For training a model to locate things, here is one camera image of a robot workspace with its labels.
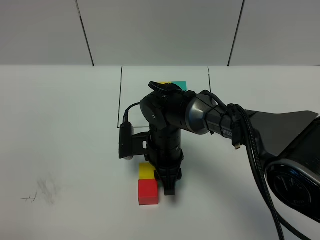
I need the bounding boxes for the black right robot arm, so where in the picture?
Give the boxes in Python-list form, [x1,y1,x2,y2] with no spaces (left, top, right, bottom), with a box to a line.
[140,82,320,221]

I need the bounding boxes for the red block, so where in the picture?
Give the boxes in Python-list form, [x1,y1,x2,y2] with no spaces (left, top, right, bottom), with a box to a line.
[138,179,159,206]

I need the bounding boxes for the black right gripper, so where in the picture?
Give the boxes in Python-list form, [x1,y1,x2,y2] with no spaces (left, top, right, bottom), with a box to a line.
[144,148,184,196]

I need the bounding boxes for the yellow template block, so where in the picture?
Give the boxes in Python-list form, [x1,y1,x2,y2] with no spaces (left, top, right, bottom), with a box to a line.
[158,81,172,85]

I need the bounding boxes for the teal template block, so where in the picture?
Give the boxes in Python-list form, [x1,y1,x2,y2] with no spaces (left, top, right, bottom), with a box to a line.
[171,81,188,91]

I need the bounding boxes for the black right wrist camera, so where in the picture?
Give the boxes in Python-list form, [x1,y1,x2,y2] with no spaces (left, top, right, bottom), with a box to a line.
[118,121,134,160]

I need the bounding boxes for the black right camera cable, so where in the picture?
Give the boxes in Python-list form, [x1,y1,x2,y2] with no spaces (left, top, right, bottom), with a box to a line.
[121,101,141,125]

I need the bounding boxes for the black right camera mount bracket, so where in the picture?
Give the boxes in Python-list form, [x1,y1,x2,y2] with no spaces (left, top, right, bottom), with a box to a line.
[131,132,150,156]

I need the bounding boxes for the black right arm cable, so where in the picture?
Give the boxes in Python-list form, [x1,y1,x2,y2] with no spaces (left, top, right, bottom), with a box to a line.
[199,89,305,240]

